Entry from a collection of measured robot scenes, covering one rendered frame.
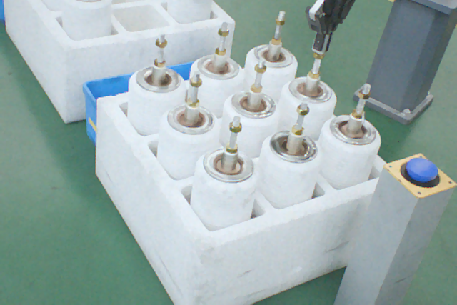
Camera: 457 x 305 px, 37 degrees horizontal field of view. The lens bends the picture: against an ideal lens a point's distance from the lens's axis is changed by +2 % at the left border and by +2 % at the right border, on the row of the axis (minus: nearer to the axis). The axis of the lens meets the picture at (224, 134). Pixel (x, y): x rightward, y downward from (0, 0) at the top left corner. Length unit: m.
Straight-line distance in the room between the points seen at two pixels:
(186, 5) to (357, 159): 0.56
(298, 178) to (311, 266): 0.20
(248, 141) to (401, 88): 0.58
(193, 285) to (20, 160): 0.49
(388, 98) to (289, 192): 0.64
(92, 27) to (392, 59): 0.67
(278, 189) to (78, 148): 0.50
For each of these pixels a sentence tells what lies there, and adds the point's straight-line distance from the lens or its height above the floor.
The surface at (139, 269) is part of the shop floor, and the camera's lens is 1.16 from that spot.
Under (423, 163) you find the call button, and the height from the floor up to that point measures 0.33.
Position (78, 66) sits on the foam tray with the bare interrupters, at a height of 0.14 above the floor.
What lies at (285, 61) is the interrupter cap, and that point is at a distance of 1.24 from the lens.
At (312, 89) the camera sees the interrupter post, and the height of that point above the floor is 0.26.
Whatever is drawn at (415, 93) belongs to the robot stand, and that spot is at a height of 0.07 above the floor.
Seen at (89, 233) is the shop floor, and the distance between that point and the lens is 1.22.
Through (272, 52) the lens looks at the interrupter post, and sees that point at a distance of 1.24.
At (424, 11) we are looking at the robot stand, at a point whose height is 0.27.
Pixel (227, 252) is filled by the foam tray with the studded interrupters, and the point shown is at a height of 0.16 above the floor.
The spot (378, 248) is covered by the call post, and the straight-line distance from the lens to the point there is 1.02.
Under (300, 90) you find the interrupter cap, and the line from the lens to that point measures 1.18.
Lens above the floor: 0.89
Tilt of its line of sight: 38 degrees down
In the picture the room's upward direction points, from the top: 10 degrees clockwise
